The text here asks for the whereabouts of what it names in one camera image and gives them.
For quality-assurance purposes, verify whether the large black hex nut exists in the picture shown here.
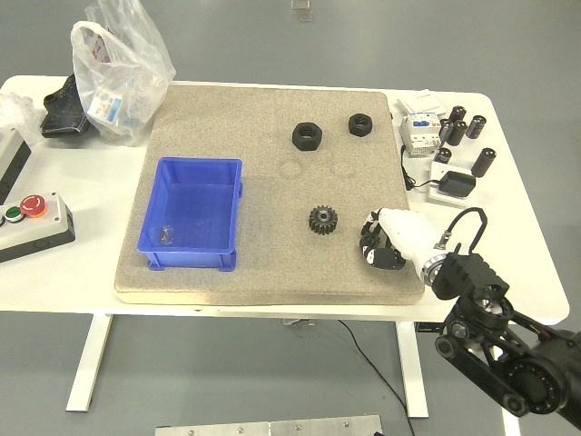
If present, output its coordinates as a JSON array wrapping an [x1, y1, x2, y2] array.
[[291, 121, 326, 152]]

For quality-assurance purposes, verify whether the white circuit breaker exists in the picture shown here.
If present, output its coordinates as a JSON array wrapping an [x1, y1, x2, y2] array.
[[399, 111, 444, 159]]

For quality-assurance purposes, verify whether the black plastic part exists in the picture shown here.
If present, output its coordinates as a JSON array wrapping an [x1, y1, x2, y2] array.
[[40, 74, 92, 139]]

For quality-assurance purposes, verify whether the clear plastic bag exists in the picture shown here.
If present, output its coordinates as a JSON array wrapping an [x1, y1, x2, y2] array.
[[71, 0, 177, 148]]

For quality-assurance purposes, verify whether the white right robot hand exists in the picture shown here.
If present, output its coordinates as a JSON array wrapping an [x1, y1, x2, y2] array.
[[359, 207, 448, 273]]

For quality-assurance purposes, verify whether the white and blue carton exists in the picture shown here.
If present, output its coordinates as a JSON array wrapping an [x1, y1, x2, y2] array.
[[397, 89, 448, 118]]

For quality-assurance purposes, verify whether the thin black adapter cord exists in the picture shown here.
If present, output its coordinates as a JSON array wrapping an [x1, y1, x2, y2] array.
[[400, 144, 441, 191]]

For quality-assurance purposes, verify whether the blue plastic box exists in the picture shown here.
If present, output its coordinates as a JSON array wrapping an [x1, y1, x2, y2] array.
[[136, 156, 245, 273]]

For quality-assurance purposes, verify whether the grey-brown mat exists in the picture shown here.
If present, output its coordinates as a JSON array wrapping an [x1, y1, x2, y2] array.
[[113, 81, 427, 306]]

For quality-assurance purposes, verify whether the grey emergency stop button box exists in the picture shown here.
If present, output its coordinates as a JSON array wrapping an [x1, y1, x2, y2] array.
[[0, 190, 77, 264]]

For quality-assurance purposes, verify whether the silver metal plate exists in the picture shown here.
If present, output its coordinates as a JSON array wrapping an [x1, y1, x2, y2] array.
[[155, 414, 383, 436]]

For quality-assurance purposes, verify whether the grey and black enclosure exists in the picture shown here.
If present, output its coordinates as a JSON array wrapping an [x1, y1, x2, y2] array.
[[0, 129, 34, 205]]

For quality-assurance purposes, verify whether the black metal gear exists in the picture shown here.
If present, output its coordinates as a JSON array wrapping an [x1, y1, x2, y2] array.
[[308, 204, 340, 237]]

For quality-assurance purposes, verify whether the crumpled clear plastic wrap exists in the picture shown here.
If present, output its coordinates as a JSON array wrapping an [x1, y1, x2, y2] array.
[[0, 92, 44, 146]]

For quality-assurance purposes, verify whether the white table leg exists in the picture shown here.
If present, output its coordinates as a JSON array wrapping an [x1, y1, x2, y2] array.
[[65, 312, 114, 413], [393, 320, 430, 419]]

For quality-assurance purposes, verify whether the white square plate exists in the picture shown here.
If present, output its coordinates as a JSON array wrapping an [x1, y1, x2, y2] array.
[[428, 162, 474, 208]]

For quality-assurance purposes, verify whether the small black hex nut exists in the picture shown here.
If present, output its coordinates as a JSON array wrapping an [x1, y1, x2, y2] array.
[[348, 113, 375, 137]]

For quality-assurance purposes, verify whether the black power adapter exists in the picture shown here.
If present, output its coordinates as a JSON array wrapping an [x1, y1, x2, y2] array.
[[438, 170, 478, 199]]

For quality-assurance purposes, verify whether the black floor cable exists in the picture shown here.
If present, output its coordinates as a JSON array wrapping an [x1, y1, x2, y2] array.
[[337, 320, 417, 436]]

